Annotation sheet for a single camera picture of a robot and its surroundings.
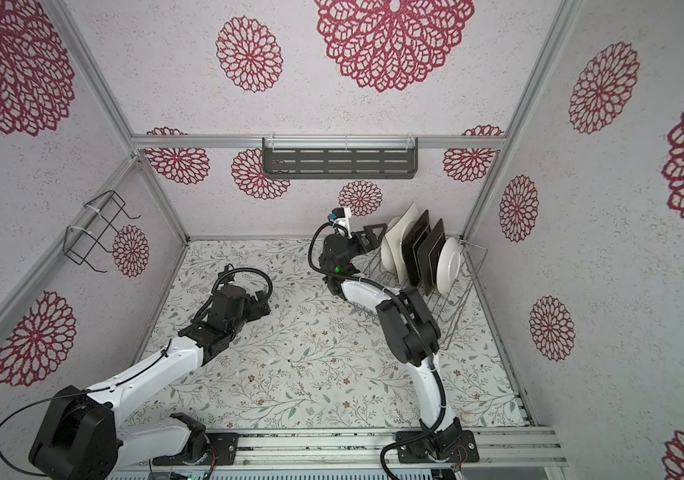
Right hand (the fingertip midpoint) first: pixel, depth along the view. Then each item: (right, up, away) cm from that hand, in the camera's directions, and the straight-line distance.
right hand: (381, 232), depth 86 cm
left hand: (-37, -21, +1) cm, 42 cm away
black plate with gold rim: (+15, -6, +5) cm, 17 cm away
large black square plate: (+9, -3, +8) cm, 13 cm away
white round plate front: (+22, -10, +9) cm, 26 cm away
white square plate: (+5, -1, +8) cm, 10 cm away
